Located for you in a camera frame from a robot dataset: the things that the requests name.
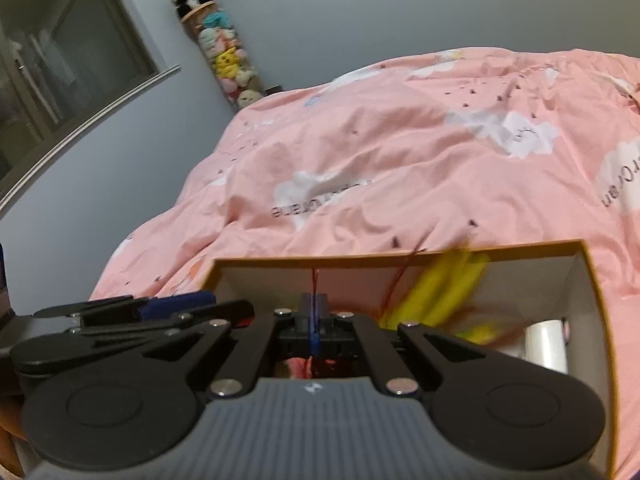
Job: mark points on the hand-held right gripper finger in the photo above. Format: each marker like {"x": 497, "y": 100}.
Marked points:
{"x": 317, "y": 337}
{"x": 311, "y": 337}

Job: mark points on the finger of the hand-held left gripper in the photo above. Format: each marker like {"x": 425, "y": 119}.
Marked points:
{"x": 200, "y": 312}
{"x": 175, "y": 305}

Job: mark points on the white box with orange rim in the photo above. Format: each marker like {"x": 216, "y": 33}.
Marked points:
{"x": 540, "y": 280}

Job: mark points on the pink printed blanket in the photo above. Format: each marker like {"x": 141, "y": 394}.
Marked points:
{"x": 400, "y": 160}

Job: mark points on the clear tube of plush toys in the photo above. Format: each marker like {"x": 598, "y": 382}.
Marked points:
{"x": 227, "y": 60}

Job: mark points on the window with grey frame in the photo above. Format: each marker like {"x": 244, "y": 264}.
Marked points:
{"x": 60, "y": 60}

